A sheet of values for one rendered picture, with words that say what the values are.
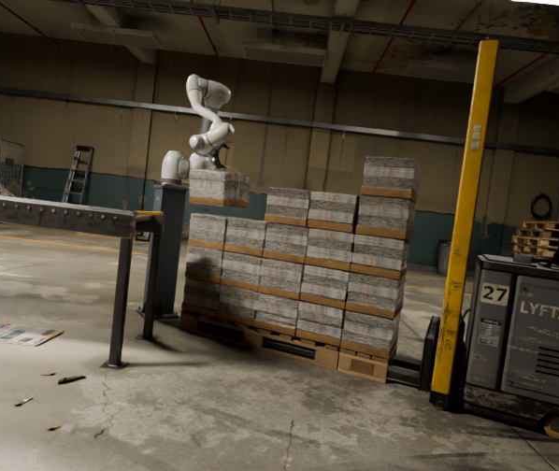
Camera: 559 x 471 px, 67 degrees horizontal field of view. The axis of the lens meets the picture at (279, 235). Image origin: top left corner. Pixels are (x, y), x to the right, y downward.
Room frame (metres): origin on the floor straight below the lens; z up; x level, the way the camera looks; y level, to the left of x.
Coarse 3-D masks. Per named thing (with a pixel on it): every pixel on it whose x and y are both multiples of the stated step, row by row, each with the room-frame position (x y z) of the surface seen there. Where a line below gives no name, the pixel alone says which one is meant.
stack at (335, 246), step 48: (240, 240) 2.79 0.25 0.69; (288, 240) 2.66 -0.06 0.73; (336, 240) 2.54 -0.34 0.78; (192, 288) 2.93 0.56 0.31; (240, 288) 2.79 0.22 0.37; (288, 288) 2.64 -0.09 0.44; (336, 288) 2.53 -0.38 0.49; (240, 336) 2.90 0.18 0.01; (288, 336) 2.62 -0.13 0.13; (336, 336) 2.51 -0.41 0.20
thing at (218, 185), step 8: (192, 176) 2.94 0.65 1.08; (200, 176) 2.91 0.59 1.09; (208, 176) 2.88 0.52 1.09; (216, 176) 2.86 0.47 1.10; (224, 176) 2.83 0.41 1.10; (232, 176) 2.92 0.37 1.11; (192, 184) 2.95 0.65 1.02; (200, 184) 2.93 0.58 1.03; (208, 184) 2.90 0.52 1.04; (216, 184) 2.88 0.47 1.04; (224, 184) 2.86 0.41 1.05; (232, 184) 2.94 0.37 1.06; (192, 192) 2.96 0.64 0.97; (200, 192) 2.94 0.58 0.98; (208, 192) 2.91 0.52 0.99; (216, 192) 2.88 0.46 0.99; (224, 192) 2.87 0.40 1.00; (232, 192) 2.96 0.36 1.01
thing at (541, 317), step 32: (480, 256) 2.50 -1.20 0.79; (480, 288) 2.08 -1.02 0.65; (512, 288) 2.05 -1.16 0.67; (544, 288) 1.98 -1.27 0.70; (480, 320) 2.07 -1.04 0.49; (512, 320) 2.03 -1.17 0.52; (544, 320) 1.97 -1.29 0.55; (480, 352) 2.07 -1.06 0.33; (512, 352) 2.01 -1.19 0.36; (544, 352) 1.96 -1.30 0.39; (480, 384) 2.06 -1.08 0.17; (512, 384) 2.00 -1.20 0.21; (544, 384) 1.95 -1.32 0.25; (512, 416) 2.00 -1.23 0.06; (544, 416) 2.01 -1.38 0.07
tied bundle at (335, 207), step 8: (312, 192) 2.61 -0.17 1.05; (320, 192) 2.59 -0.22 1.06; (312, 200) 2.61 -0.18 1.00; (320, 200) 2.59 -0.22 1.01; (328, 200) 2.57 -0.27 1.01; (336, 200) 2.55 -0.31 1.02; (344, 200) 2.53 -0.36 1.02; (352, 200) 2.50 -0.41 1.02; (312, 208) 2.61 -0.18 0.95; (320, 208) 2.59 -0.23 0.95; (328, 208) 2.57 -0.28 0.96; (336, 208) 2.55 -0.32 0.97; (344, 208) 2.53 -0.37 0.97; (352, 208) 2.53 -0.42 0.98; (312, 216) 2.60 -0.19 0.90; (320, 216) 2.59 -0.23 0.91; (328, 216) 2.56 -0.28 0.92; (336, 216) 2.54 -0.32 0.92; (344, 216) 2.52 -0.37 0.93; (352, 216) 2.50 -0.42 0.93; (352, 224) 2.51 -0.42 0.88; (344, 232) 2.53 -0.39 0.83
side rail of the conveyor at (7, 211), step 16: (0, 208) 2.18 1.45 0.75; (16, 208) 2.18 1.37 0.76; (32, 208) 2.17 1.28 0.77; (48, 208) 2.17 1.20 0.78; (64, 208) 2.17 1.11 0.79; (80, 208) 2.17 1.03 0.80; (32, 224) 2.17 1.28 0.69; (48, 224) 2.17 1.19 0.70; (64, 224) 2.17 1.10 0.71; (80, 224) 2.17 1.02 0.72; (96, 224) 2.16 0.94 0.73; (112, 224) 2.16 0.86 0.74; (128, 224) 2.16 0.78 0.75
